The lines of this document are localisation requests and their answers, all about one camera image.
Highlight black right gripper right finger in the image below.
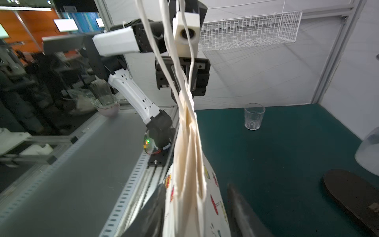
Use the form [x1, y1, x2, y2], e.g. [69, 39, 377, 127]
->
[227, 183, 274, 237]

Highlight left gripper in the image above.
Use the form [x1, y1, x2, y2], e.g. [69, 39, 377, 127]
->
[154, 56, 211, 103]

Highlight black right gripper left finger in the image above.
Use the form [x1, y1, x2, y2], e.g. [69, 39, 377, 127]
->
[121, 184, 166, 237]

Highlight white printed paper bag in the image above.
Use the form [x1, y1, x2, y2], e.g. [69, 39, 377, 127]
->
[136, 1, 231, 237]

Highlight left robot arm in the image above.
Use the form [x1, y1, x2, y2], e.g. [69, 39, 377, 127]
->
[84, 1, 211, 151]

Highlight green felt table mat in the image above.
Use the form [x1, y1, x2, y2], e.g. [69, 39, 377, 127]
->
[197, 104, 379, 237]

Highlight clear glass tumbler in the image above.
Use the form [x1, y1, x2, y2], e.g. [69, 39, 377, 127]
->
[244, 103, 265, 131]

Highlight stacked bowls outside cell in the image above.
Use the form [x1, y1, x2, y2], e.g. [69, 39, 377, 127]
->
[90, 79, 119, 118]

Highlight clear wine glass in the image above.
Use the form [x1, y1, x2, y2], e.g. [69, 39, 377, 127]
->
[355, 127, 379, 176]

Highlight slotted cable duct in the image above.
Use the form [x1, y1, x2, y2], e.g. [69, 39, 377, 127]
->
[99, 151, 150, 237]

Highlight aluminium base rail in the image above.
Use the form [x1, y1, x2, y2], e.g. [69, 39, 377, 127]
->
[116, 112, 178, 237]

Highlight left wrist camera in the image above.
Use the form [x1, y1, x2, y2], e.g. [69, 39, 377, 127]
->
[172, 11, 201, 58]

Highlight white wire wall basket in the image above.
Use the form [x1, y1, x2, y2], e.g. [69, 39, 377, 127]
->
[198, 11, 303, 51]

